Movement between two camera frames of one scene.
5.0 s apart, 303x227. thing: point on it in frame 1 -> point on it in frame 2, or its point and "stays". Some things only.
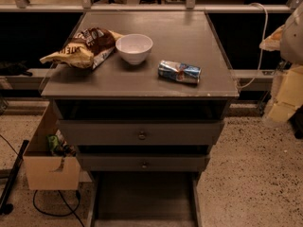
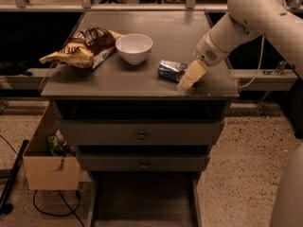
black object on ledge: (11, 68) stays
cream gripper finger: (289, 96) -> (210, 54)
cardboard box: (44, 171) stays
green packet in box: (53, 142) stays
